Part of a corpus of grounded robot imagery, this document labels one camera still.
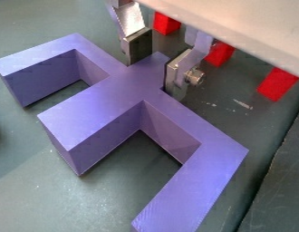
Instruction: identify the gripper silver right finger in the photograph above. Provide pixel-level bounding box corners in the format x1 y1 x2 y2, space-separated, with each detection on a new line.
164 26 213 101

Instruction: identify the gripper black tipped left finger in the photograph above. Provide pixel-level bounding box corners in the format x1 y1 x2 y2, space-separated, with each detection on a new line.
105 0 152 65

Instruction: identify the purple interlocking block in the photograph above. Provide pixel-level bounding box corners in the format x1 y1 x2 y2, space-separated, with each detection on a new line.
0 34 248 232

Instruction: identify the red interlocking block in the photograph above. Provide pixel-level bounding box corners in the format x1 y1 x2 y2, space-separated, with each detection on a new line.
153 12 299 102

